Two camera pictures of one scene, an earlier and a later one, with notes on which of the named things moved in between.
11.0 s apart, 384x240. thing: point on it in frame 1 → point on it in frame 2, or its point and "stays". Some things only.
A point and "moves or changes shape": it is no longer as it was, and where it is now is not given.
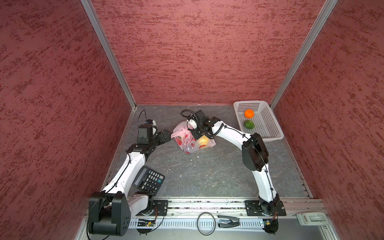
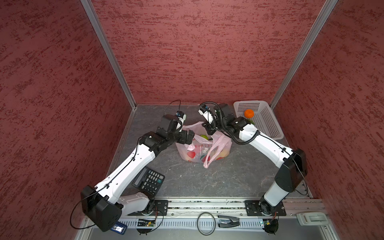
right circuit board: x=271 y=226 stays
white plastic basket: x=255 y=117 stays
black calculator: x=148 y=180 stays
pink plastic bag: x=187 y=142 moves or changes shape
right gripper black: x=197 y=136 → x=208 y=126
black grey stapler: x=227 y=221 stays
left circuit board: x=144 y=222 stays
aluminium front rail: x=226 y=219 stays
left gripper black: x=162 y=140 → x=182 y=140
